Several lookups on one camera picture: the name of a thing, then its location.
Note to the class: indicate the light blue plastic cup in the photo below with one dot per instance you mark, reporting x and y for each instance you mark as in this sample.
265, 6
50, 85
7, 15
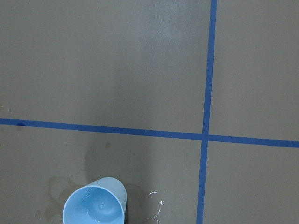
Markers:
100, 202

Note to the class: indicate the brown paper table cover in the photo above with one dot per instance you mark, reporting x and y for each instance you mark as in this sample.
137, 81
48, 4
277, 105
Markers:
192, 104

